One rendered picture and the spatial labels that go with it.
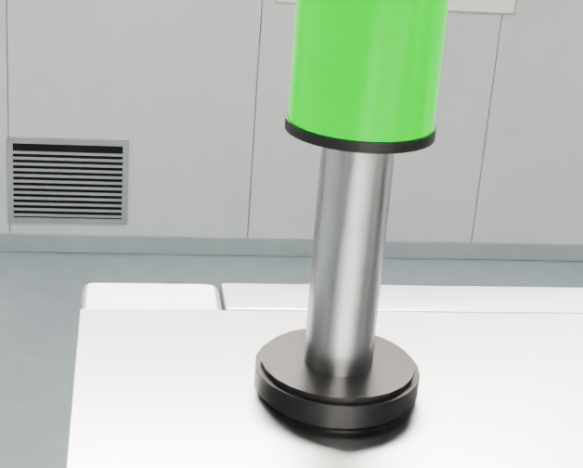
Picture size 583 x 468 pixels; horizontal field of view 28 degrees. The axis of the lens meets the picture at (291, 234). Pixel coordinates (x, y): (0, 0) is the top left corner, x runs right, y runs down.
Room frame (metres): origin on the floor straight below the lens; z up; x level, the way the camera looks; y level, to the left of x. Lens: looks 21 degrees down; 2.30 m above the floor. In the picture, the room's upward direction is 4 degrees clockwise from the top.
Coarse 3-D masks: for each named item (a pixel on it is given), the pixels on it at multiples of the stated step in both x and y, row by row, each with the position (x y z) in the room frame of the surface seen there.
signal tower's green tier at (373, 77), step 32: (320, 0) 0.36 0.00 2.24; (352, 0) 0.36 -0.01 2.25; (384, 0) 0.35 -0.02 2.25; (416, 0) 0.36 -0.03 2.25; (320, 32) 0.36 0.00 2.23; (352, 32) 0.36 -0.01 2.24; (384, 32) 0.35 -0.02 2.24; (416, 32) 0.36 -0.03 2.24; (320, 64) 0.36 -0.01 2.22; (352, 64) 0.36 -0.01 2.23; (384, 64) 0.35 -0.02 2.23; (416, 64) 0.36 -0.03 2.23; (320, 96) 0.36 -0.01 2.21; (352, 96) 0.35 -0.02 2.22; (384, 96) 0.36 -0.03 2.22; (416, 96) 0.36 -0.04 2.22; (320, 128) 0.36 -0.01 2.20; (352, 128) 0.35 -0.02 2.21; (384, 128) 0.36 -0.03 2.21; (416, 128) 0.36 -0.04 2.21
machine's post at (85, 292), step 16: (96, 288) 0.45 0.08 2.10; (112, 288) 0.46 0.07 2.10; (128, 288) 0.46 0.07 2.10; (144, 288) 0.46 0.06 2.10; (160, 288) 0.46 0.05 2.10; (176, 288) 0.46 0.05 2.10; (192, 288) 0.46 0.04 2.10; (208, 288) 0.46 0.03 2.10; (96, 304) 0.44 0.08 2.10; (112, 304) 0.44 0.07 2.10; (128, 304) 0.44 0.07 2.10; (144, 304) 0.44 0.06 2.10; (160, 304) 0.44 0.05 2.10; (176, 304) 0.44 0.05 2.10; (192, 304) 0.45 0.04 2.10; (208, 304) 0.45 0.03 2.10
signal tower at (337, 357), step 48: (336, 144) 0.35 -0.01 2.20; (384, 144) 0.35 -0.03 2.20; (336, 192) 0.37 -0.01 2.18; (384, 192) 0.37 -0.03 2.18; (336, 240) 0.37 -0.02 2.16; (384, 240) 0.38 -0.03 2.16; (336, 288) 0.37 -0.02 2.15; (288, 336) 0.40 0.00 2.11; (336, 336) 0.37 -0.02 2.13; (288, 384) 0.36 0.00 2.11; (336, 384) 0.36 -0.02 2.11; (384, 384) 0.36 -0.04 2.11
